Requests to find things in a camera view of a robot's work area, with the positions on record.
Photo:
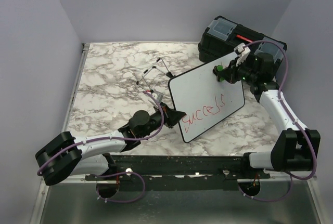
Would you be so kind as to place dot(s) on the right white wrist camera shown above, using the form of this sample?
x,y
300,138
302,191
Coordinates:
x,y
242,51

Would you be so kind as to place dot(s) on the black wire easel stand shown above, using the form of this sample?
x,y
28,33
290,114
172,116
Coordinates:
x,y
155,77

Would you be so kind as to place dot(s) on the black front mounting rail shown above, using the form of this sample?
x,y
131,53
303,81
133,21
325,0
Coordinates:
x,y
141,173

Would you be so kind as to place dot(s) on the white whiteboard with red writing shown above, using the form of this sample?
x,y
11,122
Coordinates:
x,y
205,101

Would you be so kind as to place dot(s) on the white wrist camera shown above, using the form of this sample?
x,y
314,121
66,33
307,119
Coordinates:
x,y
242,51
157,97

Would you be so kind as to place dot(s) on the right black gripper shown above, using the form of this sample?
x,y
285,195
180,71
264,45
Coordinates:
x,y
231,71

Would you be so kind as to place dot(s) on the aluminium frame extrusion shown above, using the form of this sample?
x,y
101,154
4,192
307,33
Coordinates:
x,y
58,158

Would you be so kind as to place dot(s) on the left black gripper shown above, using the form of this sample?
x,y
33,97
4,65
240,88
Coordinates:
x,y
171,117

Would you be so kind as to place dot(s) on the black plastic toolbox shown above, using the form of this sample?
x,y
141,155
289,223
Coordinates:
x,y
223,35

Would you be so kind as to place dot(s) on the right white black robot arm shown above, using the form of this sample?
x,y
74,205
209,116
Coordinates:
x,y
297,146

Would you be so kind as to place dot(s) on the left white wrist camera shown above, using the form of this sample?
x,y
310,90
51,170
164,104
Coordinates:
x,y
157,97

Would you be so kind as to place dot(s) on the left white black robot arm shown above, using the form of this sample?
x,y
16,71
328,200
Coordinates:
x,y
141,126

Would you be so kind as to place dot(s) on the green black whiteboard eraser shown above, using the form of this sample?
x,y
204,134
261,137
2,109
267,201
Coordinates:
x,y
217,72

